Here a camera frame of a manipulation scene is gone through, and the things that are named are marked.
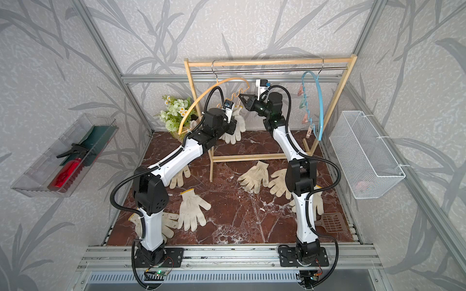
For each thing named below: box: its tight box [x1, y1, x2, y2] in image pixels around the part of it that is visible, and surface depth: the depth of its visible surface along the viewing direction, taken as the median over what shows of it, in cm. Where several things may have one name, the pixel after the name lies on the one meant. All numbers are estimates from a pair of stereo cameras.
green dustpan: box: [59, 124, 118, 167], surface depth 69 cm
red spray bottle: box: [47, 157, 85, 194], surface depth 60 cm
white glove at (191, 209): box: [177, 187, 212, 233], surface depth 88 cm
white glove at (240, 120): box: [228, 107, 246, 145], surface depth 90 cm
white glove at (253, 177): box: [237, 160, 269, 194], surface depth 101 cm
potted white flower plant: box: [152, 95, 200, 142], surface depth 92 cm
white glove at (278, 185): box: [268, 168, 292, 201], surface depth 97 cm
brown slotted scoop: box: [314, 212, 349, 233], surface depth 84 cm
